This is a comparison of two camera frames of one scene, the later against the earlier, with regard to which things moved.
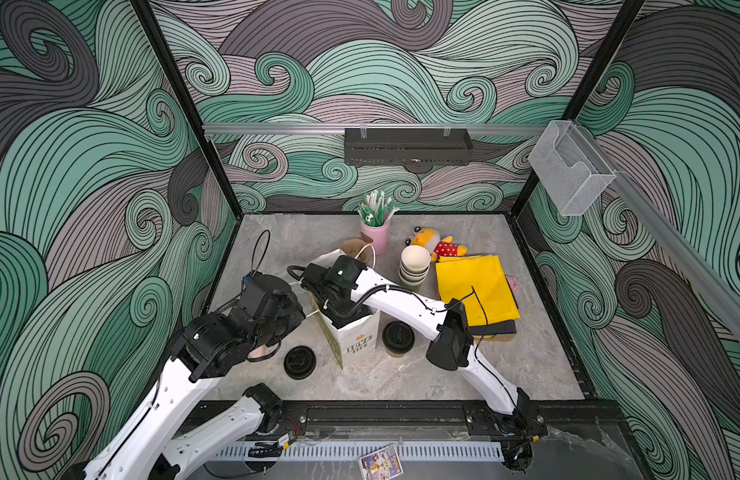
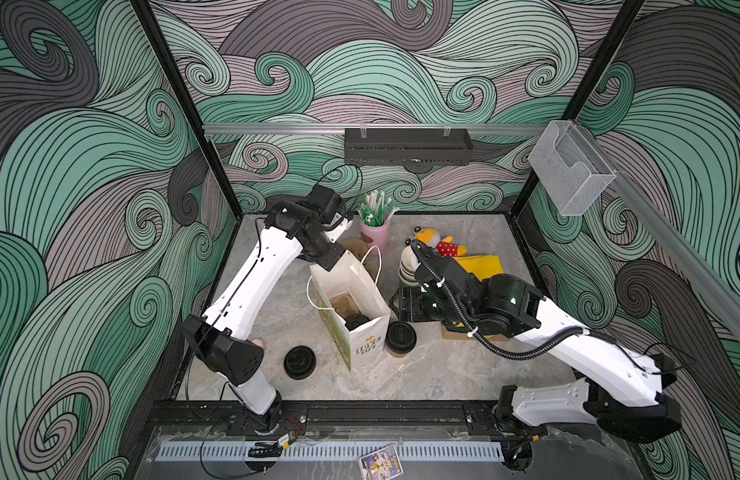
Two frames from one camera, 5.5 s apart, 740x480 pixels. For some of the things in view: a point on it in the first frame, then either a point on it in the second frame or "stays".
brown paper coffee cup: x=397 y=355 stays
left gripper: x=297 y=315 → x=332 y=259
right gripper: x=321 y=286 → x=419 y=304
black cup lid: x=300 y=362 stays
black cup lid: x=398 y=337 stays
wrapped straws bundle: x=374 y=210 stays
